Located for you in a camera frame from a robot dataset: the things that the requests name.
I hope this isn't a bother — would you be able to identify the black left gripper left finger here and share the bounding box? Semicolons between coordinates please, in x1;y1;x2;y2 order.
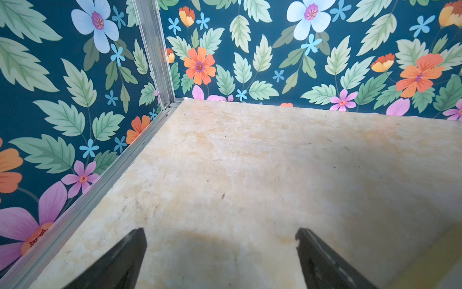
65;228;147;289

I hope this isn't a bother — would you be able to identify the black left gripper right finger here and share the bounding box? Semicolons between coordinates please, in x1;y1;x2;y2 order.
295;228;376;289

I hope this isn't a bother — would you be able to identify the yellow drawer cabinet base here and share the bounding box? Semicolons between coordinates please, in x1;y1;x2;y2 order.
390;223;462;289

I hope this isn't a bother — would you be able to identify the aluminium frame left floor rail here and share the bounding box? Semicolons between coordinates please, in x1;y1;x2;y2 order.
1;99;182;289

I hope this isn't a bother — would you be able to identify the aluminium frame left rear post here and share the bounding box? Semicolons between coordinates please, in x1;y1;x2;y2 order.
134;0;175;109

